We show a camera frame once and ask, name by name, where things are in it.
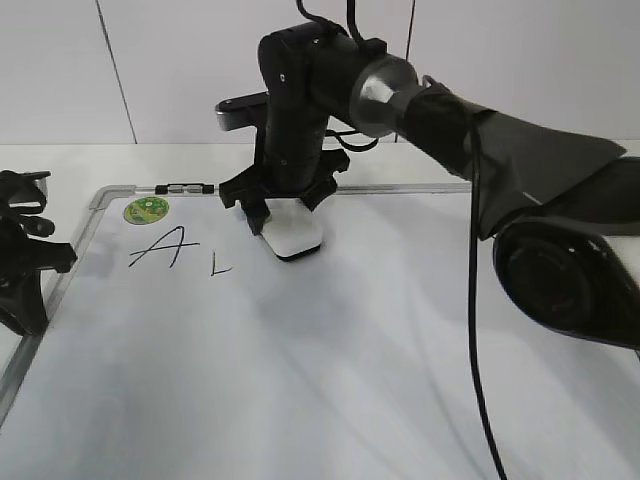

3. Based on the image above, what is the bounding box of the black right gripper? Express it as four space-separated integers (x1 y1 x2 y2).
219 97 350 235

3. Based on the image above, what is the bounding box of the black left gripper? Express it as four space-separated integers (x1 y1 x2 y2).
1 192 77 335

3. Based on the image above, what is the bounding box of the white whiteboard eraser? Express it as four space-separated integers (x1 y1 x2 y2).
261 199 323 261

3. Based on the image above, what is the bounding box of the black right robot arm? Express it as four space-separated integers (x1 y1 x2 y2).
216 22 639 350

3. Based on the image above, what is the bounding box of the round green magnet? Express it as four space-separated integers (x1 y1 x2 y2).
123 196 170 225

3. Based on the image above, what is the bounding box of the grey framed whiteboard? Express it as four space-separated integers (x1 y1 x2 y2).
0 182 640 480

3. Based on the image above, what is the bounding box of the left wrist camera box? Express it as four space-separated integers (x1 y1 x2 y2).
1 170 51 207

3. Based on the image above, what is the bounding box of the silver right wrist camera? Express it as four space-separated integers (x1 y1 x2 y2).
215 92 269 131

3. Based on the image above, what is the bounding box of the black cable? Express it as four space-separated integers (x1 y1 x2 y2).
294 0 506 480

